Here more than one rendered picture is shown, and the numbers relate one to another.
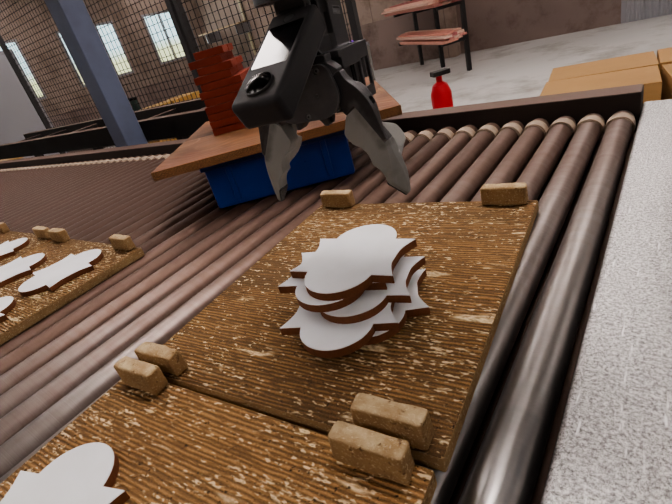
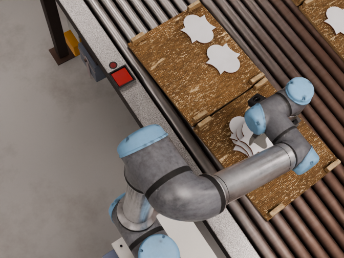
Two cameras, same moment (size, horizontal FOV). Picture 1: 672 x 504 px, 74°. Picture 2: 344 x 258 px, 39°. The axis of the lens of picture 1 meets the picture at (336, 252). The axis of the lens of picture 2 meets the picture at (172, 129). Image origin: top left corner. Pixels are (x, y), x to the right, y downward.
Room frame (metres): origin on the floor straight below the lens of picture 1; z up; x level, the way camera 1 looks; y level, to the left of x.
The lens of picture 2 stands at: (0.20, -0.69, 2.52)
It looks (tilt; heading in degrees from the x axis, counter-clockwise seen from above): 68 degrees down; 96
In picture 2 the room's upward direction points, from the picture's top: 10 degrees clockwise
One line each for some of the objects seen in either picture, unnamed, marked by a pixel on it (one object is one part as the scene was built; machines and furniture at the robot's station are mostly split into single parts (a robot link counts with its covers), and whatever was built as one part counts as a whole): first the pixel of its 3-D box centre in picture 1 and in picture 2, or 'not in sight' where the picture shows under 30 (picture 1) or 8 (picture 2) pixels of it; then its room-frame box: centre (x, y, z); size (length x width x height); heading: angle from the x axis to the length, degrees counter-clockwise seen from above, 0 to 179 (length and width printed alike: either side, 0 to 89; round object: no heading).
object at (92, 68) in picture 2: not in sight; (96, 59); (-0.26, 0.22, 0.77); 0.14 x 0.11 x 0.18; 139
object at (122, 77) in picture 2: not in sight; (122, 77); (-0.10, 0.09, 0.92); 0.06 x 0.06 x 0.01; 49
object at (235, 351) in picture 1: (357, 281); (266, 146); (0.47, -0.02, 0.93); 0.41 x 0.35 x 0.02; 143
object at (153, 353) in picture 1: (160, 358); (260, 84); (0.40, 0.21, 0.95); 0.06 x 0.02 x 0.03; 53
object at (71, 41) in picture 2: not in sight; (75, 31); (-0.40, 0.33, 0.74); 0.09 x 0.08 x 0.24; 139
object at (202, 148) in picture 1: (282, 118); not in sight; (1.12, 0.03, 1.03); 0.50 x 0.50 x 0.02; 85
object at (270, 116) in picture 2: not in sight; (270, 119); (0.39, -0.11, 1.35); 0.11 x 0.11 x 0.08; 48
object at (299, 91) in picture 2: not in sight; (295, 97); (0.45, -0.03, 1.35); 0.09 x 0.08 x 0.11; 48
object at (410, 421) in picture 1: (390, 420); (203, 122); (0.23, 0.00, 0.95); 0.06 x 0.02 x 0.03; 53
